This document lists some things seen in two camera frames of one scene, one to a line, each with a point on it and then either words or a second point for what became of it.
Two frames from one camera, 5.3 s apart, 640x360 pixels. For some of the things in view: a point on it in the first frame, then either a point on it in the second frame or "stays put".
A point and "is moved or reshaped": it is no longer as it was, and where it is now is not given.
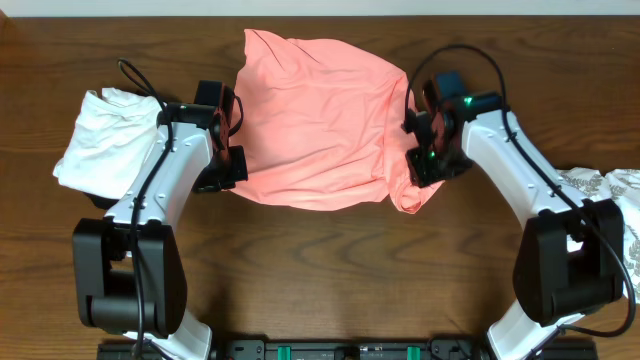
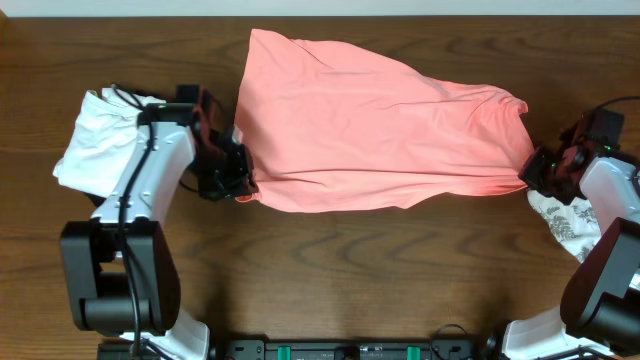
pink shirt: [322, 127] is moved or reshaped
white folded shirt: [106, 147] stays put
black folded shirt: [102, 203] stays put
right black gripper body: [436, 163] → [545, 171]
